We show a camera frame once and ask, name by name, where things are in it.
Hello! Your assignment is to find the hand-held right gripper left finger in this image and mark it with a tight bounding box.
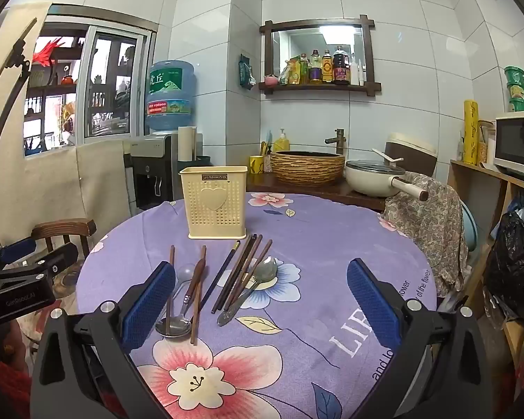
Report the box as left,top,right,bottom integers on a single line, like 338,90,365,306
30,261,177,419

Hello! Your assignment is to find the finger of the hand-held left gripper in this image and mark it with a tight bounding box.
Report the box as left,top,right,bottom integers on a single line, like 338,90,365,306
24,242,80,279
0,238,38,271

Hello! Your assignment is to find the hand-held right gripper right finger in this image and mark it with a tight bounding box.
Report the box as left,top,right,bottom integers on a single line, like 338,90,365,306
347,257,494,419

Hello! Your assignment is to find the metal spoon with wooden handle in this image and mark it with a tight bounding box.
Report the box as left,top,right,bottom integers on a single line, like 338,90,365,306
155,258,207,339

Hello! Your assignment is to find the small grey spoon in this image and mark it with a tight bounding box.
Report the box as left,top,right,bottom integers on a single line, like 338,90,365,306
175,263,197,298

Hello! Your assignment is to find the brown wooden chopstick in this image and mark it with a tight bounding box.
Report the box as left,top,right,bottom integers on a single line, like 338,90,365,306
231,240,274,311
190,245,207,345

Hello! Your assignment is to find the black chopstick with gold band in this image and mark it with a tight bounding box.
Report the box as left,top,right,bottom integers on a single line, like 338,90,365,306
199,240,241,313

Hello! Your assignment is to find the dark brown chopstick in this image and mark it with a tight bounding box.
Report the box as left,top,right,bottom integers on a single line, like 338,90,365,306
224,235,263,312
211,236,252,315

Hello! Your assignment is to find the plain black chopstick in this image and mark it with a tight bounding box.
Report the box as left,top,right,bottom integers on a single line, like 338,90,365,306
218,234,257,313

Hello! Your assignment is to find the long steel spoon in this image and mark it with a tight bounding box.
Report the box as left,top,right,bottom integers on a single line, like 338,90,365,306
217,256,278,327

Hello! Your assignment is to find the cream perforated utensil holder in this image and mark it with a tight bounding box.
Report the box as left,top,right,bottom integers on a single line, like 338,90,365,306
179,166,249,241

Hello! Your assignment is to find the dark wooden stool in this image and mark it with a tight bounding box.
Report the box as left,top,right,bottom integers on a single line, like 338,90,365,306
30,218,97,267

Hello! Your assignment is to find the beige cloth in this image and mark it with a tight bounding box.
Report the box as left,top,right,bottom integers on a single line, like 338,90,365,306
0,2,134,249

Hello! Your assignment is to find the purple floral tablecloth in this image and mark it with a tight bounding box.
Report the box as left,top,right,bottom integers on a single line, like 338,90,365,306
75,193,437,419

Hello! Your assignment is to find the floral draped cloth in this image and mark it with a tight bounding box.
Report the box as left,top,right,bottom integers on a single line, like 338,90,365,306
382,172,470,297

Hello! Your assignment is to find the dark wooden counter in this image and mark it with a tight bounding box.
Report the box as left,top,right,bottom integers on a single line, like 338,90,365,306
246,170,387,212

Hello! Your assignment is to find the grey water dispenser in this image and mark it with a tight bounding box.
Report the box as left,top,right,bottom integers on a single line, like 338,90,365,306
130,133,180,216

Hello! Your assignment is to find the light blue plastic basin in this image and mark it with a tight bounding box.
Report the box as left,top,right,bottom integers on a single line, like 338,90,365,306
460,201,479,254

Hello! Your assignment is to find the black plastic bag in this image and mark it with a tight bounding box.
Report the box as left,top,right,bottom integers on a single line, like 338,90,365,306
482,212,524,324

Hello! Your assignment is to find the white ladle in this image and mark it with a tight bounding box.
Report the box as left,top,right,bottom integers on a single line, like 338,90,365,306
371,148,405,164

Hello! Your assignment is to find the brown and white rice cooker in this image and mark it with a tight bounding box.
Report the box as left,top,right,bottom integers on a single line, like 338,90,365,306
384,133,439,177

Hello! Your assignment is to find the white paper cup dispenser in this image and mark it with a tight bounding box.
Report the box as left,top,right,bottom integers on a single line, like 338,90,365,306
177,126,198,163

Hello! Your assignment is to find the bronze faucet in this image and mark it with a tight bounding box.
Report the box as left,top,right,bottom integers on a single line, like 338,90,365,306
324,128,347,155

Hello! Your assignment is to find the light wooden shelf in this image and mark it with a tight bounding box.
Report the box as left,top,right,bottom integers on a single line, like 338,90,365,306
446,159,524,359

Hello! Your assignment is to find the sliding window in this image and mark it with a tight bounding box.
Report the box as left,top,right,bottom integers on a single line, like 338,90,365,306
24,4,158,158

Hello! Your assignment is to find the yellow soap pump bottle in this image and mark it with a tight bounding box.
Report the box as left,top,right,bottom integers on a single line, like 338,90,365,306
273,128,291,153

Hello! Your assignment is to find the wicker basket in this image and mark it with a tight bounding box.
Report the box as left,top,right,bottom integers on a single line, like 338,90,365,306
478,120,496,164

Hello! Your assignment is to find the yellow roll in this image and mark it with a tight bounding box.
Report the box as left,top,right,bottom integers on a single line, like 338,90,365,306
463,100,481,164

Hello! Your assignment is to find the red flower decoration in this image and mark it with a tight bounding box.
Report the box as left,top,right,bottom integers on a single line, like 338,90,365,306
32,37,66,66

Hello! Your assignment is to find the blue water bottle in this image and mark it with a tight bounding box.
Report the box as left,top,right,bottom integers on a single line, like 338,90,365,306
146,60,196,135

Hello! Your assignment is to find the white microwave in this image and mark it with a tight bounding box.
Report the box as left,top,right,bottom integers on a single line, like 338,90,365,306
493,110,524,179

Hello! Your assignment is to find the dark soy sauce bottle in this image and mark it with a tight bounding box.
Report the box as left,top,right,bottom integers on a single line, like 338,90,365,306
333,46,350,85

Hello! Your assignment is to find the brown bottle with orange label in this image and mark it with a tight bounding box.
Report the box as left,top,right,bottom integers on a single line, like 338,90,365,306
321,50,335,83

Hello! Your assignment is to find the clear bottle with label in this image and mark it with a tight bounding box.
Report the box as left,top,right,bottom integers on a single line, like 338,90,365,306
309,49,323,84

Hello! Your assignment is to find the yellow seasoning packet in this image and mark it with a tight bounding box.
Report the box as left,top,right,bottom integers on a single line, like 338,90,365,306
284,57,302,86

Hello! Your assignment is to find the stack of green cups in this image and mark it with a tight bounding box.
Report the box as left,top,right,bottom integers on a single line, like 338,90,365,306
504,65,524,113

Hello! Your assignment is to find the wooden framed mirror shelf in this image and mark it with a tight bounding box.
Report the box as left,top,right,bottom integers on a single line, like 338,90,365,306
259,14,376,97

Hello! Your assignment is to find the white pan with handle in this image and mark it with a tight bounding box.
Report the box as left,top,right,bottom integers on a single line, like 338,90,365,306
345,159,429,202

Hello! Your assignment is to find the dark green wall packet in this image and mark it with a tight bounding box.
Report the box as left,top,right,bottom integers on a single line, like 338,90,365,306
238,54,257,90

